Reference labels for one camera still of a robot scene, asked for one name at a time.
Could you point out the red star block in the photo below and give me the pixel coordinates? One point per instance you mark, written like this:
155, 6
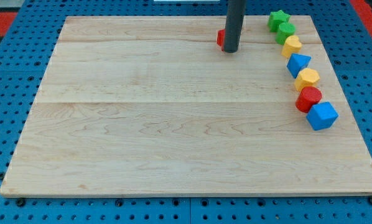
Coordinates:
220, 38

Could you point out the green star block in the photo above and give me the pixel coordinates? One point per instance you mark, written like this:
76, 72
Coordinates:
276, 18

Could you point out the light wooden board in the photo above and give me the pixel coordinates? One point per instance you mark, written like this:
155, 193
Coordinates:
138, 106

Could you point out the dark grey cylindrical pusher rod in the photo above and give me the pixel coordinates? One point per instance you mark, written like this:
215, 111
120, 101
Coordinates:
233, 26

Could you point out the blue triangle block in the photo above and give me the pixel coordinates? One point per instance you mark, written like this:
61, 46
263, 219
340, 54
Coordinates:
296, 63

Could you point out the red cylinder block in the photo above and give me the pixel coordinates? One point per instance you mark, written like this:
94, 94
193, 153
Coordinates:
308, 97

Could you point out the yellow heart block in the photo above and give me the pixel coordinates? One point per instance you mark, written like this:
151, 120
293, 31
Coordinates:
292, 45

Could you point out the yellow hexagon block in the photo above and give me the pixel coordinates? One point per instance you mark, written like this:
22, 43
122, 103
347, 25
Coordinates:
306, 77

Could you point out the green cylinder block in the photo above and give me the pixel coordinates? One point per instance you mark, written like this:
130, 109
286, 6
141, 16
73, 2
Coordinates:
285, 30

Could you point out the blue cube block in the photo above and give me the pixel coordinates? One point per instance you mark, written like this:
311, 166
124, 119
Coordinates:
321, 116

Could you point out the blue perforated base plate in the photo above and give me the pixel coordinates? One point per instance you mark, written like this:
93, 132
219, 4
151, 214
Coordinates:
25, 50

